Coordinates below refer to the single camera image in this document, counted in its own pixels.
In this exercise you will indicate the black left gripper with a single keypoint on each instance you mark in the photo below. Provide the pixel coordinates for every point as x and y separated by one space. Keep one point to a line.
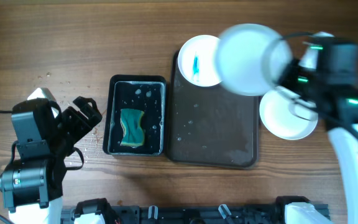
82 124

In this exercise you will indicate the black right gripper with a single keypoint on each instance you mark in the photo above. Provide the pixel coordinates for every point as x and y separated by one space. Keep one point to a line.
289 78

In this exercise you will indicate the green yellow sponge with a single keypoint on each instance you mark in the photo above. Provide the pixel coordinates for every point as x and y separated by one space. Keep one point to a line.
133 134

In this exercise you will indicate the white plate with blue stain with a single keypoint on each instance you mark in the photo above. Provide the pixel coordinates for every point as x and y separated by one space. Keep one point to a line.
196 60

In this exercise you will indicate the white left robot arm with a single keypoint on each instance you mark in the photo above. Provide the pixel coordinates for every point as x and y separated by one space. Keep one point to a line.
31 185

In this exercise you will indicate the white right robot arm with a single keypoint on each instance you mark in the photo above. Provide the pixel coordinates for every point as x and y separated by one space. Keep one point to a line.
341 119

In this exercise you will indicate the brown serving tray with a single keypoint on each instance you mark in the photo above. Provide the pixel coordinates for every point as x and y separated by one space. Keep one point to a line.
210 126

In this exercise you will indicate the black water basin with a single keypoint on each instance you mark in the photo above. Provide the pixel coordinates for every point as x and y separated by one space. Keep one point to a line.
145 93

